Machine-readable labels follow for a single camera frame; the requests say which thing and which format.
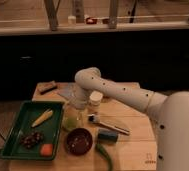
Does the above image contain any yellow corn cob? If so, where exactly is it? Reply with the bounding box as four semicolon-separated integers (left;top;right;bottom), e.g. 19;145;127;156
31;110;53;128

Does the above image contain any green chili pepper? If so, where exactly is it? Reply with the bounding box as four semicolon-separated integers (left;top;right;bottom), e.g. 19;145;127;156
95;143;113;171

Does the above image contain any wooden block brush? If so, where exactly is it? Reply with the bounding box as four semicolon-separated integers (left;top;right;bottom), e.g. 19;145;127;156
38;81;57;94

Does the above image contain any dark red bowl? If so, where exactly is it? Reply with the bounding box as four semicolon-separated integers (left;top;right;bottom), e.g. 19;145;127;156
65;128;93;156

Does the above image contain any green plastic tray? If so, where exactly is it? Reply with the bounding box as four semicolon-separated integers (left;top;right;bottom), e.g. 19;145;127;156
0;101;64;161

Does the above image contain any red box on shelf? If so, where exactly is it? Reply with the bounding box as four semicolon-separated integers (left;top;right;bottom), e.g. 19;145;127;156
86;17;97;24

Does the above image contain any white plastic cup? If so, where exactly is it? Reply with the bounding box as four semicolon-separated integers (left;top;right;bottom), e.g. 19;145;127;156
89;91;103;106

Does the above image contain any orange sponge block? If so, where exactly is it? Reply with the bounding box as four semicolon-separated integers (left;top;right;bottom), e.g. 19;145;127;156
40;144;53;156

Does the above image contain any grey cloth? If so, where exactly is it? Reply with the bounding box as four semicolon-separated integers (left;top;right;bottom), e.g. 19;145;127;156
57;83;74;100

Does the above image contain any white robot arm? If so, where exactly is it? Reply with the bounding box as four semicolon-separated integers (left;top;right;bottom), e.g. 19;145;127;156
74;67;189;171

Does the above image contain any dark grape bunch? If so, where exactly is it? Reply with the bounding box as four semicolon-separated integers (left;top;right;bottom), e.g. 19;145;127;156
20;132;44;149

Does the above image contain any teal cylinder block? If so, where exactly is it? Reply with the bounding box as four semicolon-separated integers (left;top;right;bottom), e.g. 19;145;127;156
97;129;118;142

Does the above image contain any white bottle on shelf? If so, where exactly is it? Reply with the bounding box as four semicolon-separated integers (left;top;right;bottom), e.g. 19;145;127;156
68;15;76;25

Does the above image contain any green plastic cup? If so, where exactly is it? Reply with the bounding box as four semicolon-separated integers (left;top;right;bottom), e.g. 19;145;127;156
62;116;78;132

